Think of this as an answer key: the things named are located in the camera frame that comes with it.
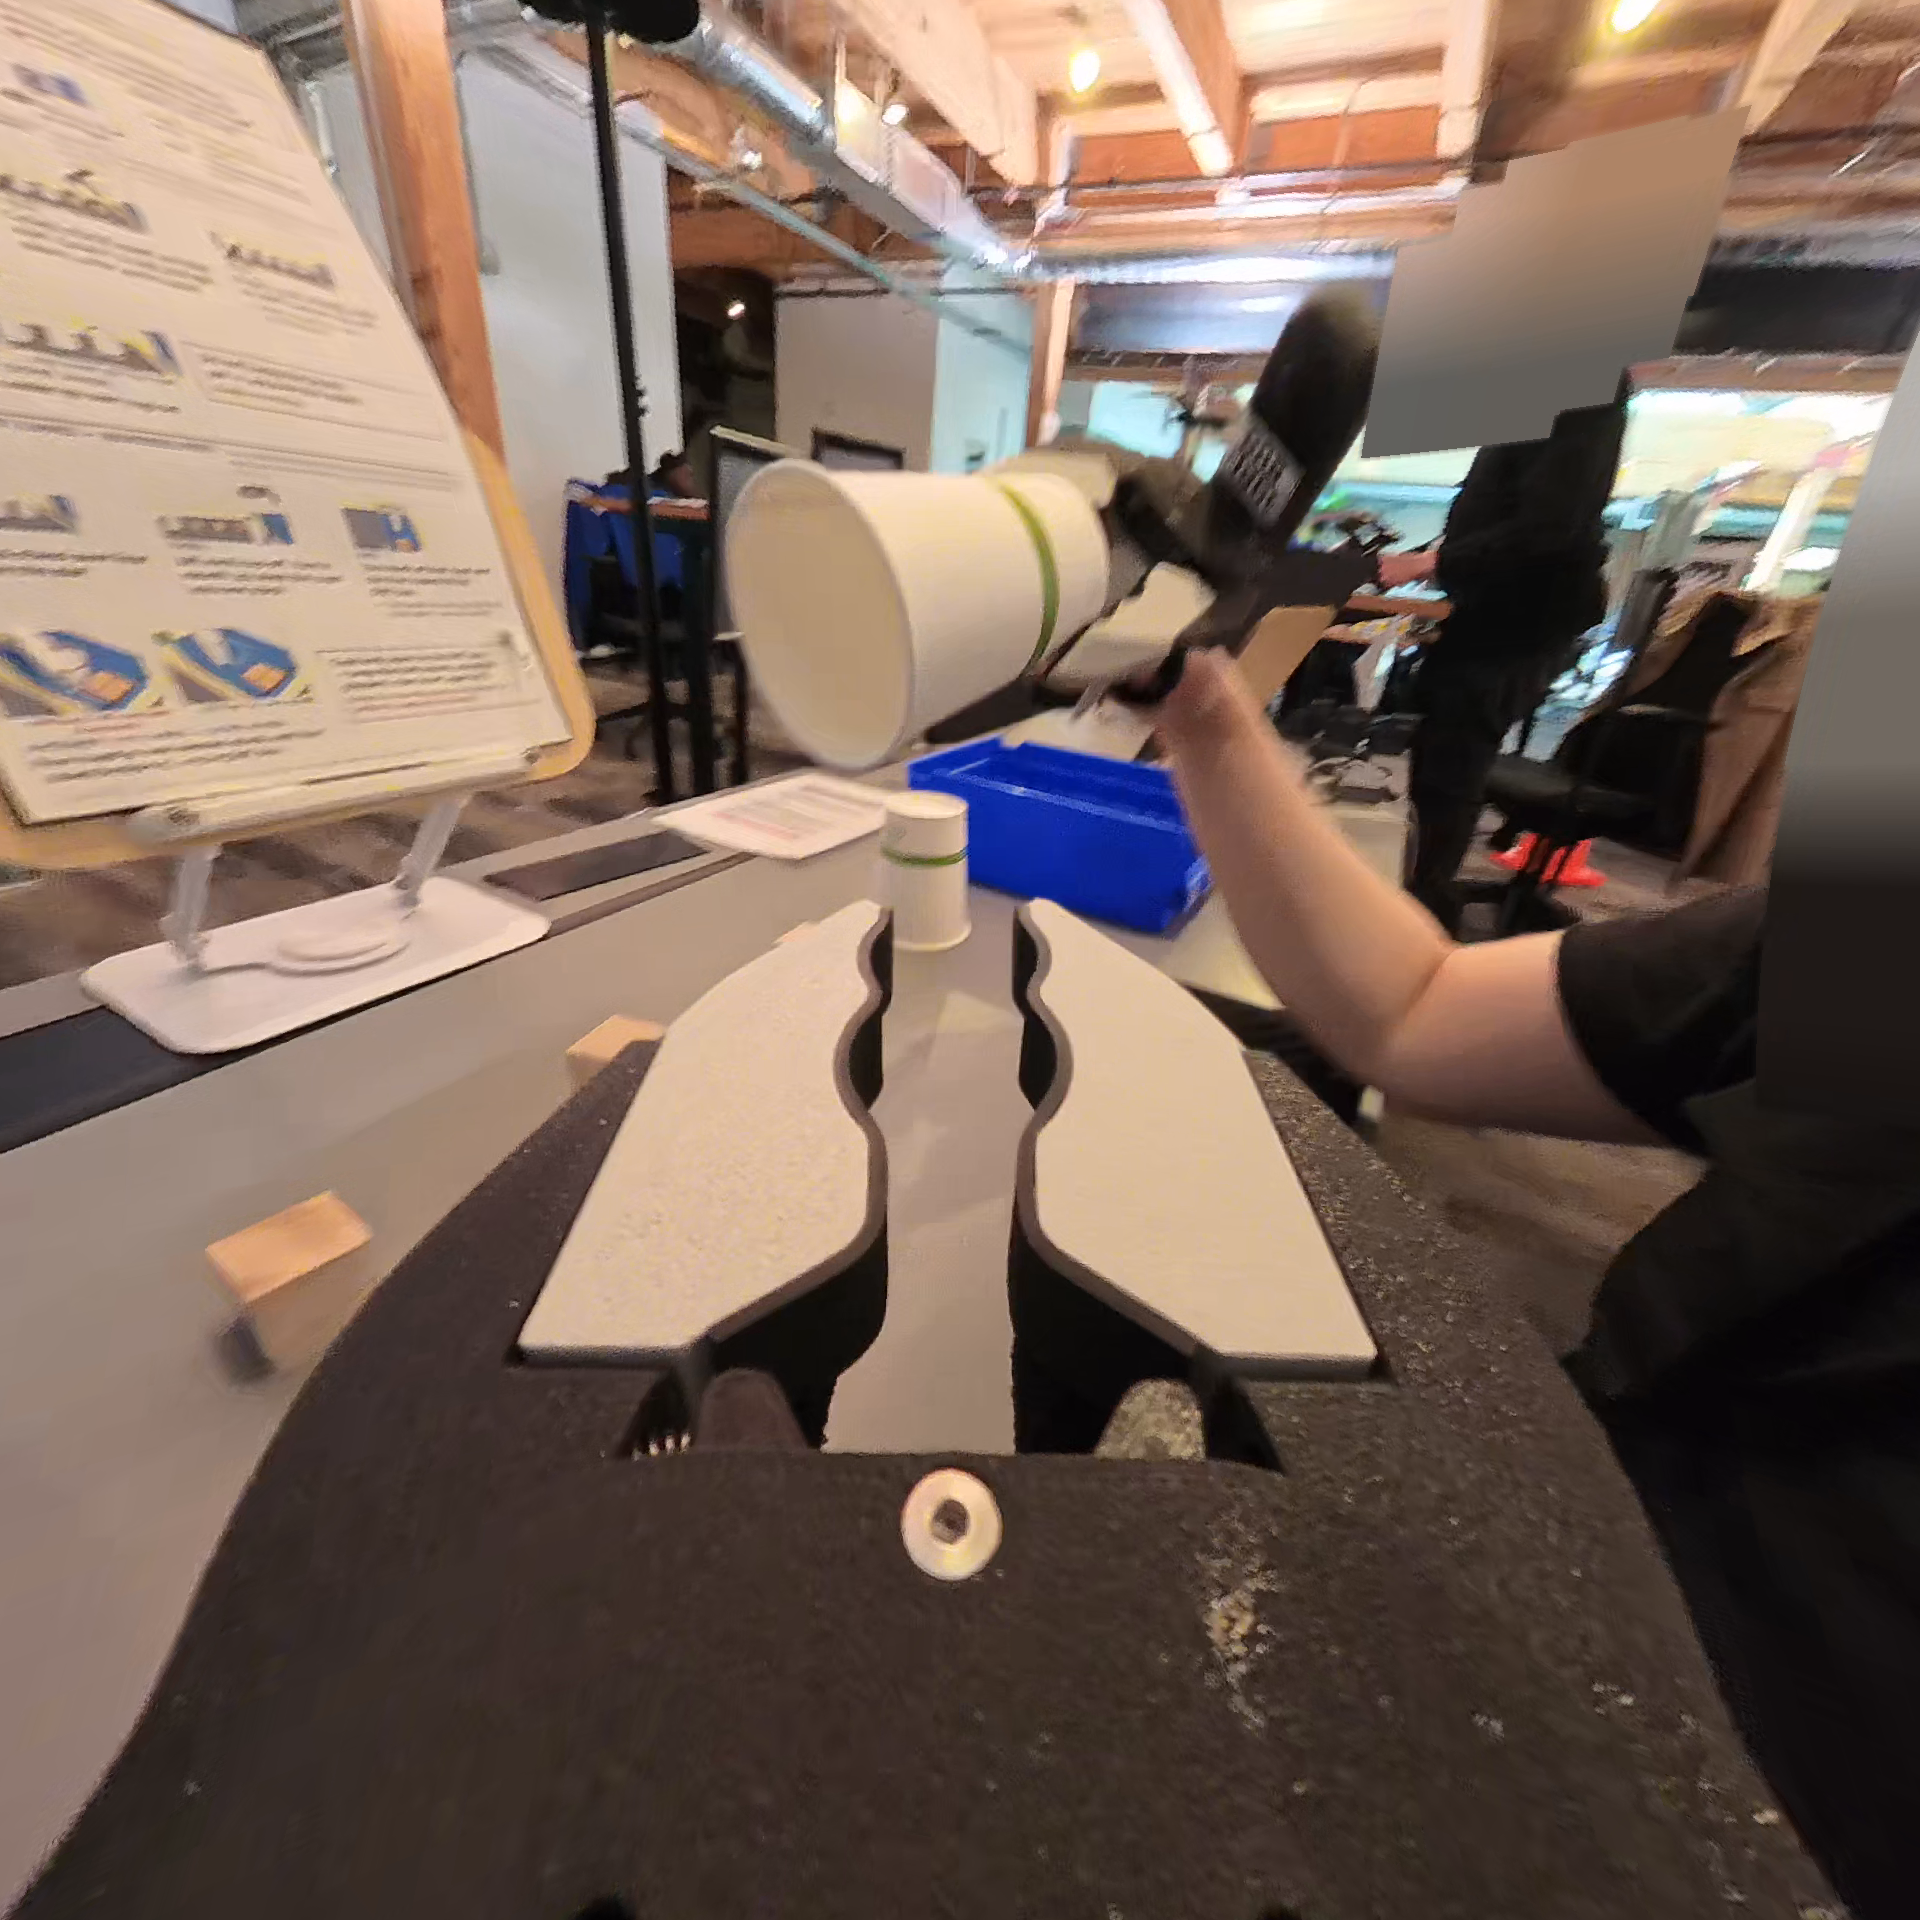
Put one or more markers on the person's black shirt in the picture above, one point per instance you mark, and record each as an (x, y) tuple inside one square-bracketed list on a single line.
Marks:
[(1724, 1425)]

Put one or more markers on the tilted wooden board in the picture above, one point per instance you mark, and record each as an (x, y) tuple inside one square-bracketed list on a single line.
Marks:
[(1288, 645)]

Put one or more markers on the printed instruction sheet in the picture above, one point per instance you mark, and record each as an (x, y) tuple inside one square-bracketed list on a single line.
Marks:
[(225, 452)]

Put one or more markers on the small orange object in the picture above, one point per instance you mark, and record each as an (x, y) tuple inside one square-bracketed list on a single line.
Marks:
[(1545, 863)]

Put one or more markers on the wooden clipboard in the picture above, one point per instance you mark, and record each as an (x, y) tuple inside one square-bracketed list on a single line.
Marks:
[(59, 845)]

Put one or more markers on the tan draped cloth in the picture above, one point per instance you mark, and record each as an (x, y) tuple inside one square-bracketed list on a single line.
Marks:
[(1746, 720)]

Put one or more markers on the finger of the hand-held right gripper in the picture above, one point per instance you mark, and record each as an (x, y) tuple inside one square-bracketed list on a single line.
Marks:
[(1147, 630)]

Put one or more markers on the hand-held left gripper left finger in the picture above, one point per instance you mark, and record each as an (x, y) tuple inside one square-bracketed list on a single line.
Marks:
[(720, 1172)]

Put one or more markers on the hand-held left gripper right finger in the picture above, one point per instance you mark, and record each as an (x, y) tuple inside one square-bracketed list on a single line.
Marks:
[(1184, 1201)]

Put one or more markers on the black light stand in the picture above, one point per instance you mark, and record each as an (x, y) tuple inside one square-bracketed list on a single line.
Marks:
[(614, 20)]

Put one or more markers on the white paper cup green band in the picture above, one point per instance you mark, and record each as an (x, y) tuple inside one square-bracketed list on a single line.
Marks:
[(900, 599), (925, 886)]

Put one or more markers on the black office chair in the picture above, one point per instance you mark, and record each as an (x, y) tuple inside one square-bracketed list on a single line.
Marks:
[(1588, 751)]

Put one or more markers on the person's right forearm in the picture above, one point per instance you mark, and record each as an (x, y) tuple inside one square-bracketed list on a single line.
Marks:
[(1348, 930)]

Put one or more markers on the acrylic sheet with printed paper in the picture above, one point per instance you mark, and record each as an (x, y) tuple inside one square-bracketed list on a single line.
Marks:
[(780, 818)]

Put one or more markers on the blue plastic bin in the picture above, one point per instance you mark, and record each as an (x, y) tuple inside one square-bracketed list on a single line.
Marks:
[(1065, 840)]

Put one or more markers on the silver ceiling duct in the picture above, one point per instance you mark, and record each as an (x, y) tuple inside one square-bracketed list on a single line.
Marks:
[(749, 89)]

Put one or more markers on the wooden support post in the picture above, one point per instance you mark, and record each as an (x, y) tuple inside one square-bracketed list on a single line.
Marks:
[(1049, 375), (428, 225)]

